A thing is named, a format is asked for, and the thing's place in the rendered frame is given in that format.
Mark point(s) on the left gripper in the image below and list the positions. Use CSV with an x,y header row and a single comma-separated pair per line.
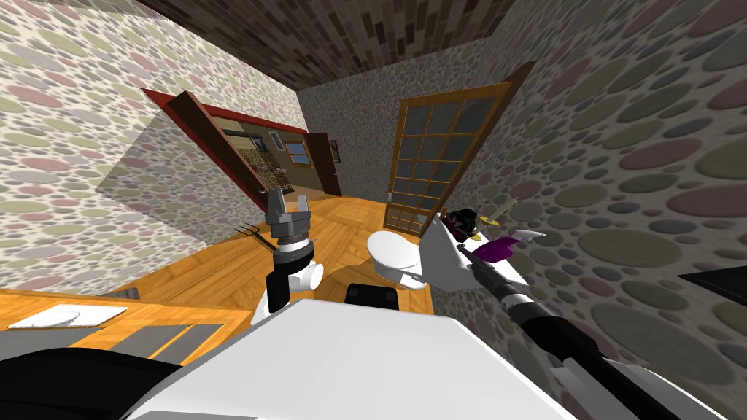
x,y
289,225

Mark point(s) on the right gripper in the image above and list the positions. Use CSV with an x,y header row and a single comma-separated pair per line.
x,y
490,277

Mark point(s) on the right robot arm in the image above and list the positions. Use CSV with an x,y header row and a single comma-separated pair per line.
x,y
554,332

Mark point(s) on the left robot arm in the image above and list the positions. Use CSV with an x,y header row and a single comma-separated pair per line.
x,y
279,289

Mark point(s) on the purple object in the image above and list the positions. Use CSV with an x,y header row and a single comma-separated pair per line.
x,y
495,249

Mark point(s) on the black and red object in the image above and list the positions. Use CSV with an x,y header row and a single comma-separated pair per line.
x,y
462,221

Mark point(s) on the yellow round dish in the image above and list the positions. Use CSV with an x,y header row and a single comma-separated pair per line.
x,y
487,223

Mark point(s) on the wooden framed window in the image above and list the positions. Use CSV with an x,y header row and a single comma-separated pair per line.
x,y
298,154

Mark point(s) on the dark brown door leaf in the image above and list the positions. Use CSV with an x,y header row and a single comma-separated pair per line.
x,y
219,146
324,166

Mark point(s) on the tan stick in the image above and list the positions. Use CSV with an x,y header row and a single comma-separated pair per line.
x,y
506,208

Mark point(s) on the white curved object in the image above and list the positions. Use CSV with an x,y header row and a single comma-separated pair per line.
x,y
528,234

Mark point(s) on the white toilet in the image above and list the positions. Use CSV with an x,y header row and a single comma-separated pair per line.
x,y
397,256

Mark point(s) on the wooden door with glass panes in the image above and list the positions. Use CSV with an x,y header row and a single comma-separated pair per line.
x,y
432,157

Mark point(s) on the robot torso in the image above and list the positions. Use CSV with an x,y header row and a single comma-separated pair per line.
x,y
362,361

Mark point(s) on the orange wooden vanity cabinet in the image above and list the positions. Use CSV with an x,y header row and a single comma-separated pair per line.
x,y
146,315

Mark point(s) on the white sink basin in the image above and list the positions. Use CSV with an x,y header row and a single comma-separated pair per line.
x,y
58,318

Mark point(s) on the small framed wall picture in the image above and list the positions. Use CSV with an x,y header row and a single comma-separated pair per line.
x,y
335,151

